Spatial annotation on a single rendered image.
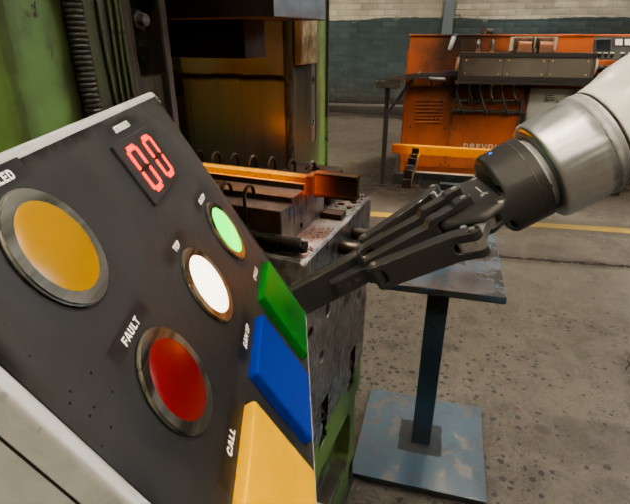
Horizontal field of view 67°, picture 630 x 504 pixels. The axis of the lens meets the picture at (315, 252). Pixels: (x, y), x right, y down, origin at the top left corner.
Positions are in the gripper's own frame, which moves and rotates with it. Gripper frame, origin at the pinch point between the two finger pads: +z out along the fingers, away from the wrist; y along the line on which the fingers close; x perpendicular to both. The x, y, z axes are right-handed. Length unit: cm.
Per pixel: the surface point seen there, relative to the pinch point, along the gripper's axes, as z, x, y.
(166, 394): 5.1, 9.9, -21.9
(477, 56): -126, -66, 357
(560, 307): -60, -154, 161
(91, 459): 5.5, 11.8, -26.9
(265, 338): 4.7, 3.2, -9.4
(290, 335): 5.0, -0.8, -3.9
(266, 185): 9.6, 0.4, 47.2
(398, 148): -19, -20, 93
